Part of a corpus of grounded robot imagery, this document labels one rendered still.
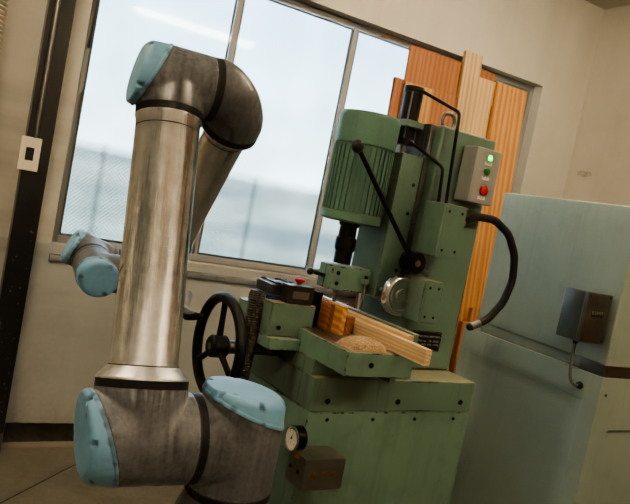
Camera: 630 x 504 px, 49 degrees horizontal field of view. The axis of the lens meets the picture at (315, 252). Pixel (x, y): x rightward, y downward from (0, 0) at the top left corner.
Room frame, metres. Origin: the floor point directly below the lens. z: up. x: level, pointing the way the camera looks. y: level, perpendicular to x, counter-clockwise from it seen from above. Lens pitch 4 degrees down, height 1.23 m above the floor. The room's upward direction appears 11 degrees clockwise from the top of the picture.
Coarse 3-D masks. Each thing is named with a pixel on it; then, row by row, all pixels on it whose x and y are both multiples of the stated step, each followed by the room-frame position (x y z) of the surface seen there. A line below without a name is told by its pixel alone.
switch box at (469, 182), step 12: (468, 156) 2.00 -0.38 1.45; (480, 156) 1.98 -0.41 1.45; (468, 168) 1.99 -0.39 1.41; (480, 168) 1.99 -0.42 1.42; (492, 168) 2.01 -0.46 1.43; (468, 180) 1.99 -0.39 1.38; (480, 180) 1.99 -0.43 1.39; (492, 180) 2.02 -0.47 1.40; (456, 192) 2.02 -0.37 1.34; (468, 192) 1.98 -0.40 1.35; (492, 192) 2.02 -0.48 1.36; (480, 204) 2.02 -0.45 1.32
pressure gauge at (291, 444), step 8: (288, 432) 1.65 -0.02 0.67; (296, 432) 1.61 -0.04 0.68; (304, 432) 1.62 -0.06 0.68; (288, 440) 1.64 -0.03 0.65; (296, 440) 1.61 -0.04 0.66; (304, 440) 1.61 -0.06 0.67; (288, 448) 1.63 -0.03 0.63; (296, 448) 1.61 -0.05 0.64; (304, 448) 1.62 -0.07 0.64; (296, 456) 1.64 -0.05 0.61
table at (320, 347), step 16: (240, 304) 2.09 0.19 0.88; (272, 336) 1.76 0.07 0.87; (304, 336) 1.77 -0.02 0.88; (320, 336) 1.72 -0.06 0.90; (336, 336) 1.77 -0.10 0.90; (304, 352) 1.76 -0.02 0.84; (320, 352) 1.70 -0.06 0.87; (336, 352) 1.64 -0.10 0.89; (352, 352) 1.61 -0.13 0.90; (368, 352) 1.64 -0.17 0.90; (336, 368) 1.63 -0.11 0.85; (352, 368) 1.61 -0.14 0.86; (368, 368) 1.64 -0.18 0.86; (384, 368) 1.67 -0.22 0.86; (400, 368) 1.70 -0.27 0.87
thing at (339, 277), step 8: (320, 264) 1.97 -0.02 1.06; (328, 264) 1.94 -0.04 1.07; (336, 264) 1.96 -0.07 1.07; (328, 272) 1.93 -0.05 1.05; (336, 272) 1.92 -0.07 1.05; (344, 272) 1.94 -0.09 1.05; (352, 272) 1.95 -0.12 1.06; (360, 272) 1.97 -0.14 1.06; (368, 272) 1.98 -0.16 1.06; (320, 280) 1.96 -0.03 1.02; (328, 280) 1.92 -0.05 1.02; (336, 280) 1.93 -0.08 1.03; (344, 280) 1.94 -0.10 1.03; (352, 280) 1.96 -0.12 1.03; (328, 288) 1.92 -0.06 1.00; (336, 288) 1.93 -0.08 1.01; (344, 288) 1.94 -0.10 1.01; (352, 288) 1.96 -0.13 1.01; (360, 288) 1.97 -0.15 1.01
